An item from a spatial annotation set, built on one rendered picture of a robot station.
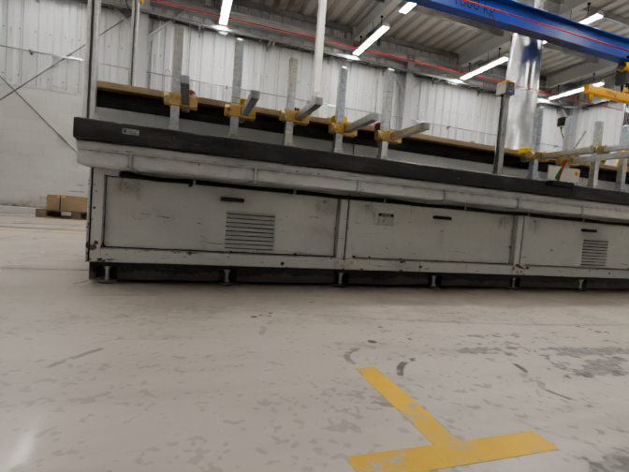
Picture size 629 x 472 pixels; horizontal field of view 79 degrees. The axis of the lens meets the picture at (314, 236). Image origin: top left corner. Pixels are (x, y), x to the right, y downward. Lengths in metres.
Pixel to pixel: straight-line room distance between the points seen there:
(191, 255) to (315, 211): 0.69
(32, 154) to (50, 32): 2.38
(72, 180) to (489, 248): 8.03
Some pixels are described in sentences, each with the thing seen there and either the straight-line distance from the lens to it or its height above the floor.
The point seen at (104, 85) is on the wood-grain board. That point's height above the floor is 0.88.
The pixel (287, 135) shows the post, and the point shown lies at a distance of 1.84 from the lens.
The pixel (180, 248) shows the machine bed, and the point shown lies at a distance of 2.02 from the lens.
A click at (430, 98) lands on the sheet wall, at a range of 11.22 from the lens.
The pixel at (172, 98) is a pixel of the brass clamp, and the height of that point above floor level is 0.83.
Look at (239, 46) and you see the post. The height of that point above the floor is 1.10.
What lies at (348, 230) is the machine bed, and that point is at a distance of 2.16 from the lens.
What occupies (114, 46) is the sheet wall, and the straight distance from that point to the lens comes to 9.56.
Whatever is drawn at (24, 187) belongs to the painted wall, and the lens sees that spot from 9.40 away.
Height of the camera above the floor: 0.39
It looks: 3 degrees down
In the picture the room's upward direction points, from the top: 4 degrees clockwise
